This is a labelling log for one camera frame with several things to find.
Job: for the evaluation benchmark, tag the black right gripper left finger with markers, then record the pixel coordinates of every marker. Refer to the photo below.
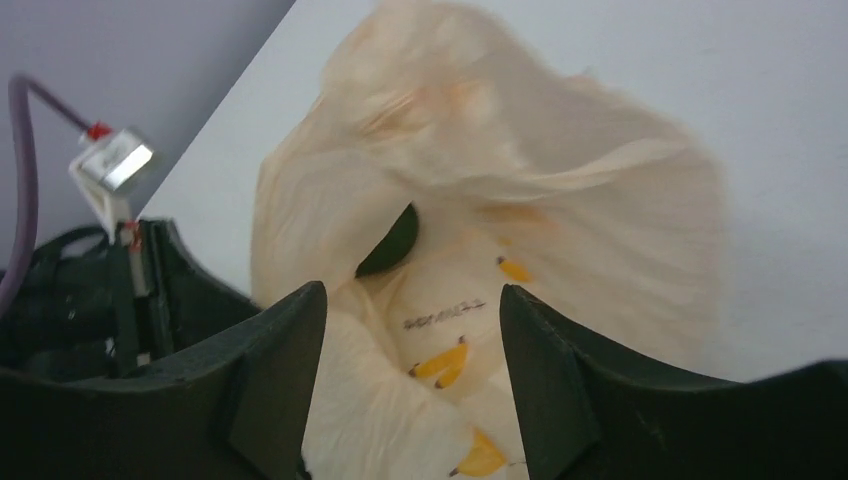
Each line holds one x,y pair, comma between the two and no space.
233,406

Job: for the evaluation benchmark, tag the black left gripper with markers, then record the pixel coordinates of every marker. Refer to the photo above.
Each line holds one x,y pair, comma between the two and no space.
79,296

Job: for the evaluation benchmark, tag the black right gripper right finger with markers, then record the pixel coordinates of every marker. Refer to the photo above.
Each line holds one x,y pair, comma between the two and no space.
591,408

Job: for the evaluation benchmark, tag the orange translucent plastic bag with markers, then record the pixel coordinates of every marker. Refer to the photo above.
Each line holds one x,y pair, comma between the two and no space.
602,208

